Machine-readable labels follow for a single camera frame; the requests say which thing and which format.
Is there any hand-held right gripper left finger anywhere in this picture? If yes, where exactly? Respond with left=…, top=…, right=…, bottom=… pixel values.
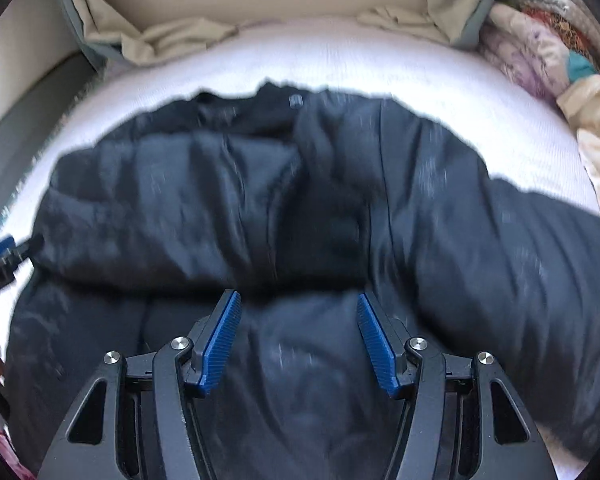
left=40, top=289, right=243, bottom=480

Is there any cream floral quilt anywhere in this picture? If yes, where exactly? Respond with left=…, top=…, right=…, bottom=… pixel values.
left=480, top=2, right=600, bottom=221

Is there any colourful patterned blanket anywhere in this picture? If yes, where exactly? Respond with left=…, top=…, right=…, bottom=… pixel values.
left=520, top=2, right=600, bottom=77

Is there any person's floral clothing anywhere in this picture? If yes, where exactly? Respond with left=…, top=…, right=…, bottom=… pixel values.
left=0, top=385, right=38, bottom=480

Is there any beige sheet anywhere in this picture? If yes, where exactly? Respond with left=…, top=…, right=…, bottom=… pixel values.
left=60, top=0, right=241, bottom=66
left=355, top=0, right=501, bottom=43

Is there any white knitted bedspread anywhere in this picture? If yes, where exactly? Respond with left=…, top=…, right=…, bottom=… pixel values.
left=0, top=22, right=600, bottom=480

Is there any black puffer jacket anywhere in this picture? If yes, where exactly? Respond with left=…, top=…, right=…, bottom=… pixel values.
left=2, top=80, right=600, bottom=480

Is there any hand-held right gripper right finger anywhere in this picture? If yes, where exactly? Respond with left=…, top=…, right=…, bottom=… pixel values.
left=356, top=292, right=556, bottom=480

